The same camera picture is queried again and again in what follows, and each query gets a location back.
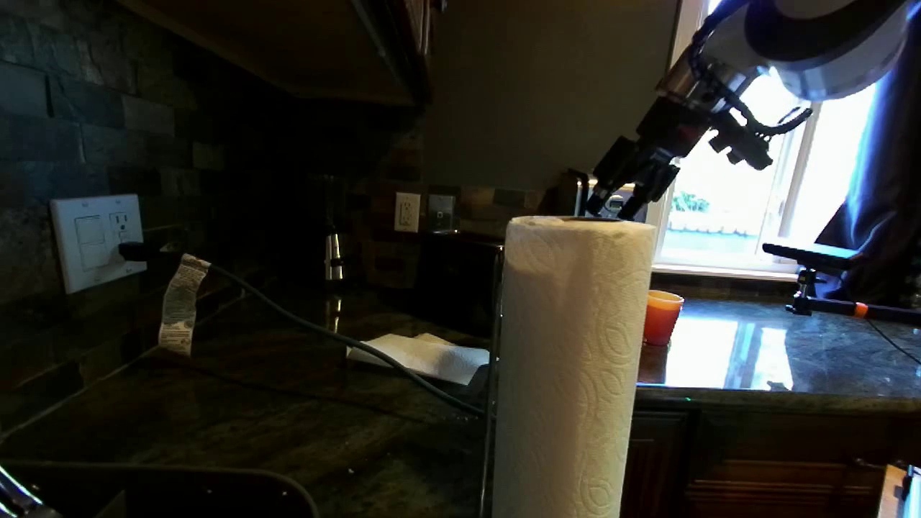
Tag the chrome and black toaster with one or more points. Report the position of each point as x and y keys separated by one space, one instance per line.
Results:
x=455 y=288

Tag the white paper towel roll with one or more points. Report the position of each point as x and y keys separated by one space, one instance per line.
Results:
x=570 y=376

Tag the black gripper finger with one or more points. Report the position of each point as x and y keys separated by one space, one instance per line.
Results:
x=636 y=208
x=603 y=199

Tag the black camera tripod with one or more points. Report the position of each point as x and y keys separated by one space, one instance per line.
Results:
x=823 y=288

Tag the white switch plate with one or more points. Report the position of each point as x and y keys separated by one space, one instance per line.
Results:
x=408 y=211

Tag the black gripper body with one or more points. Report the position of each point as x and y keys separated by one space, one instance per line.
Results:
x=664 y=135

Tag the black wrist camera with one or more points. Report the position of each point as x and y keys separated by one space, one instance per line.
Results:
x=744 y=142

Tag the metal paper towel holder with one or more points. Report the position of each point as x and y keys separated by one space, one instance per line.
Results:
x=490 y=385

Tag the white wall outlet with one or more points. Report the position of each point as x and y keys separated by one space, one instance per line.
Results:
x=90 y=241

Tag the orange plastic cup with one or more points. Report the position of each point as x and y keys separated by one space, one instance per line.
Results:
x=664 y=317

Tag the wooden cabinet drawers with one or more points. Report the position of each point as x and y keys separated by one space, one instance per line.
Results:
x=767 y=465

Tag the kitchen sink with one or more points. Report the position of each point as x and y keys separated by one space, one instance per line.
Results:
x=173 y=490

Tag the dark range hood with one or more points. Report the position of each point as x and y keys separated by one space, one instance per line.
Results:
x=317 y=47

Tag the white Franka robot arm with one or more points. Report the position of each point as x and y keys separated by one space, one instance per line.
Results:
x=816 y=44

